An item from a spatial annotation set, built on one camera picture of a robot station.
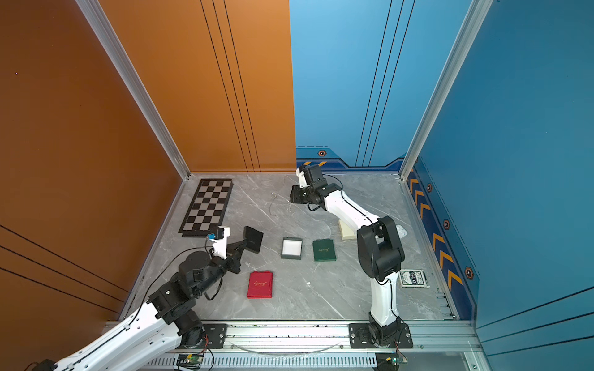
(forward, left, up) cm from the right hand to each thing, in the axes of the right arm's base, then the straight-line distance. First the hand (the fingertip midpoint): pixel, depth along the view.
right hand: (292, 194), depth 92 cm
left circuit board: (-54, +30, -18) cm, 64 cm away
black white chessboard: (+1, +38, -11) cm, 40 cm away
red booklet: (-32, +10, -12) cm, 36 cm away
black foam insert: (-21, +12, +2) cm, 25 cm away
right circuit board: (-53, -31, -17) cm, 64 cm away
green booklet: (-18, -13, -14) cm, 26 cm away
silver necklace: (+3, +2, -14) cm, 14 cm away
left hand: (-23, +13, +4) cm, 27 cm away
